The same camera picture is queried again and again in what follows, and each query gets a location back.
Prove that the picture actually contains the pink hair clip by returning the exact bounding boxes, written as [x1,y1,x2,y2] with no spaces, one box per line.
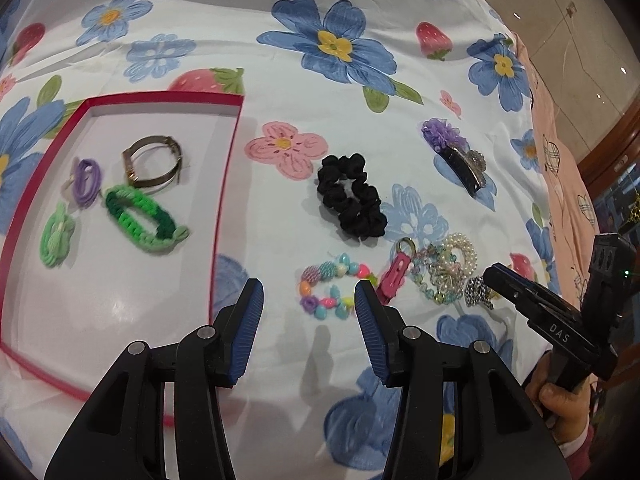
[376,252,411,304]

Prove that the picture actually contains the floral bed sheet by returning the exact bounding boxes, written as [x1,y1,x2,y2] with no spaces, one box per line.
[1,0,560,479]

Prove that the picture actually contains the pink printed cloth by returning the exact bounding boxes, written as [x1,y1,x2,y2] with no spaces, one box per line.
[514,37,599,308]

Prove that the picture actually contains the light green hair clip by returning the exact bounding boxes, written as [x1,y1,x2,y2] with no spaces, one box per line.
[39,202,75,268]

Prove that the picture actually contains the colorful candy bead bracelet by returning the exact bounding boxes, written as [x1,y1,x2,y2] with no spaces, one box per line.
[298,251,378,322]

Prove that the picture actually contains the green woven bracelet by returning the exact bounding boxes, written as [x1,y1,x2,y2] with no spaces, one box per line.
[104,183,191,255]

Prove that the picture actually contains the metal wristwatch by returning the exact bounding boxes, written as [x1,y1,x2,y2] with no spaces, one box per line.
[122,134,183,188]

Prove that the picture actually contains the black scrunchie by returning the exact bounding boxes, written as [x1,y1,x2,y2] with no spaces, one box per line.
[317,153,388,240]

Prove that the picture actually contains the right hand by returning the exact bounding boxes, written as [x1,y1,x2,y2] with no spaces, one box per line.
[525,352,591,444]

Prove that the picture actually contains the purple flower hair claw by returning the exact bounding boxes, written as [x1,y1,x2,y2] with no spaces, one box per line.
[420,118,486,196]

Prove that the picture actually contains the silver chain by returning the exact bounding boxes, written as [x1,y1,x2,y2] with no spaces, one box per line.
[463,275,497,310]

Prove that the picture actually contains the pastel crystal bead bracelet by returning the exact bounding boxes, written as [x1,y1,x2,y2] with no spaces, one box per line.
[408,246,467,307]

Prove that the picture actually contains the red jewelry tray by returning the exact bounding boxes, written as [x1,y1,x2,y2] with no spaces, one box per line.
[1,91,243,400]

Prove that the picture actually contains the purple hair tie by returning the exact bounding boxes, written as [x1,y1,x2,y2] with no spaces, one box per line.
[67,157,104,209]

